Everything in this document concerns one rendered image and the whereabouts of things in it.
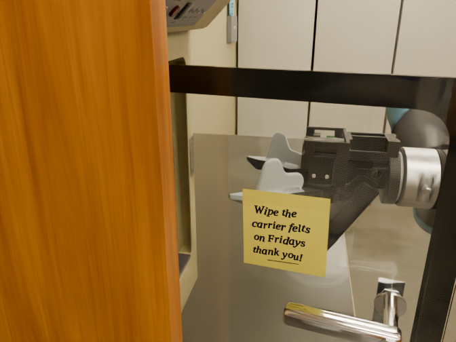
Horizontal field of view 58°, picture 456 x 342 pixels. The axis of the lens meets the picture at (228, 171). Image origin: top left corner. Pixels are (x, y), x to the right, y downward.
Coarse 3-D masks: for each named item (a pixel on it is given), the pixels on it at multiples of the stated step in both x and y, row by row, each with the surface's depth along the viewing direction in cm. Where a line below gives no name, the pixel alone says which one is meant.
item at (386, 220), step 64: (192, 128) 36; (256, 128) 34; (320, 128) 32; (384, 128) 30; (448, 128) 29; (192, 192) 38; (320, 192) 34; (384, 192) 32; (448, 192) 30; (192, 256) 41; (384, 256) 33; (448, 256) 32; (192, 320) 44; (256, 320) 40
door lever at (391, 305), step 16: (288, 304) 34; (384, 304) 34; (400, 304) 34; (288, 320) 33; (304, 320) 32; (320, 320) 32; (336, 320) 32; (352, 320) 32; (368, 320) 32; (384, 320) 32; (336, 336) 32; (352, 336) 31; (368, 336) 31; (384, 336) 30; (400, 336) 30
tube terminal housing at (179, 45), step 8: (176, 32) 59; (184, 32) 62; (168, 40) 55; (176, 40) 59; (184, 40) 62; (168, 48) 56; (176, 48) 59; (184, 48) 62; (168, 56) 56; (176, 56) 59; (184, 56) 63
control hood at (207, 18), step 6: (216, 0) 54; (222, 0) 57; (228, 0) 61; (216, 6) 58; (222, 6) 61; (210, 12) 58; (216, 12) 61; (204, 18) 58; (210, 18) 61; (198, 24) 58; (204, 24) 61; (168, 30) 47; (174, 30) 49; (180, 30) 53; (186, 30) 55
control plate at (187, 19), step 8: (168, 0) 38; (176, 0) 40; (184, 0) 42; (192, 0) 44; (200, 0) 47; (208, 0) 50; (168, 8) 40; (200, 8) 50; (208, 8) 54; (168, 16) 42; (184, 16) 47; (192, 16) 50; (200, 16) 54; (168, 24) 45; (176, 24) 48; (184, 24) 50; (192, 24) 54
